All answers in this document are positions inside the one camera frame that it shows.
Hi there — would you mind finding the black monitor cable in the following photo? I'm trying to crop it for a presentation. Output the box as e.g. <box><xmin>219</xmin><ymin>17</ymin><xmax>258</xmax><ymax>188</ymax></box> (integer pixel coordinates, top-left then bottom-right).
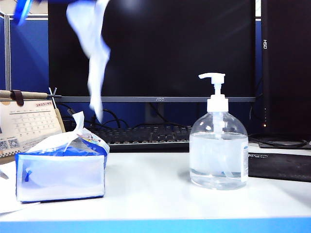
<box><xmin>249</xmin><ymin>133</ymin><xmax>308</xmax><ymax>149</ymax></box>

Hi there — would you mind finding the black looped cable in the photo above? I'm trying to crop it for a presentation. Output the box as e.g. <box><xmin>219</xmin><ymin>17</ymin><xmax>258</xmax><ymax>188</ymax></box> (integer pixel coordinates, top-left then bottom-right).
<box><xmin>90</xmin><ymin>109</ymin><xmax>129</xmax><ymax>129</ymax></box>

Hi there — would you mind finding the black mouse pad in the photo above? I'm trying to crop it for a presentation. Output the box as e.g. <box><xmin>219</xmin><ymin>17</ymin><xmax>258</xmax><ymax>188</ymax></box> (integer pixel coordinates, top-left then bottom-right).
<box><xmin>247</xmin><ymin>152</ymin><xmax>311</xmax><ymax>183</ymax></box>

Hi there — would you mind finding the white tissue in pack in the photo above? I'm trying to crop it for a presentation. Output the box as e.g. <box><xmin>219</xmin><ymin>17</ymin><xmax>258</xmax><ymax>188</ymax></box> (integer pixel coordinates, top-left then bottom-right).
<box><xmin>63</xmin><ymin>111</ymin><xmax>86</xmax><ymax>152</ymax></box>

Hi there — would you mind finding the black cable with ferrite bead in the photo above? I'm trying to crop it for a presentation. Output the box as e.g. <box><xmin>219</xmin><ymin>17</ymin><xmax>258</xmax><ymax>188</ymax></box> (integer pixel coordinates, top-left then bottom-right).
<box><xmin>57</xmin><ymin>103</ymin><xmax>93</xmax><ymax>126</ymax></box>

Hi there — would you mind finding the white tissue sheet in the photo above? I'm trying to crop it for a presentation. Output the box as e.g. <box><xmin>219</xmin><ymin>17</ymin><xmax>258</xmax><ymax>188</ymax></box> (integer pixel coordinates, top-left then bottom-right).
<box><xmin>66</xmin><ymin>0</ymin><xmax>111</xmax><ymax>123</ymax></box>

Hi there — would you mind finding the black keyboard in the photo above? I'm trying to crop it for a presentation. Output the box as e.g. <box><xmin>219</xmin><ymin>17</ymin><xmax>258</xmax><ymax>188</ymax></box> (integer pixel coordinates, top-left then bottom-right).
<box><xmin>88</xmin><ymin>124</ymin><xmax>192</xmax><ymax>153</ymax></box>

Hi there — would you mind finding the clear pump alcohol bottle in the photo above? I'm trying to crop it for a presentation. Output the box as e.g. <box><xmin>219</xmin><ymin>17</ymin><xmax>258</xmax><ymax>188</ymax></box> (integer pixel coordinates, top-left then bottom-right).
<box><xmin>189</xmin><ymin>72</ymin><xmax>249</xmax><ymax>190</ymax></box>

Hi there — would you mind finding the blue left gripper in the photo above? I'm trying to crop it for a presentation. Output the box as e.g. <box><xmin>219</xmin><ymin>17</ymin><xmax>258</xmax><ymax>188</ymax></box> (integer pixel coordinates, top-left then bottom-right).
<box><xmin>13</xmin><ymin>0</ymin><xmax>98</xmax><ymax>26</ymax></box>

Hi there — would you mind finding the blue white tissue pack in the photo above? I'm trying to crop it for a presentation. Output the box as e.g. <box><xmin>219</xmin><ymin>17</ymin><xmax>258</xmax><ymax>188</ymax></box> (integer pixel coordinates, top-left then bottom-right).
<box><xmin>15</xmin><ymin>130</ymin><xmax>110</xmax><ymax>203</ymax></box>

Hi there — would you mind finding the black HSD monitor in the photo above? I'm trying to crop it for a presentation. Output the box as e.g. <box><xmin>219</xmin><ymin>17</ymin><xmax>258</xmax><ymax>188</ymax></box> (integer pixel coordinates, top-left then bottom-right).
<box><xmin>259</xmin><ymin>0</ymin><xmax>311</xmax><ymax>149</ymax></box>

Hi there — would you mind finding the black AOC monitor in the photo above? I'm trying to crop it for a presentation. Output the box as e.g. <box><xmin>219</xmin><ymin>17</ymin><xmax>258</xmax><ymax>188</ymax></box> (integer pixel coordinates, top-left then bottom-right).
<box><xmin>48</xmin><ymin>0</ymin><xmax>256</xmax><ymax>126</ymax></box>

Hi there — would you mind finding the beige desk calendar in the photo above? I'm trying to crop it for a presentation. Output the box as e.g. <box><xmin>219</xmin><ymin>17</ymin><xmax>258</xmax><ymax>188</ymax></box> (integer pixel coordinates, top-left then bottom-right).
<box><xmin>0</xmin><ymin>87</ymin><xmax>66</xmax><ymax>158</ymax></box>

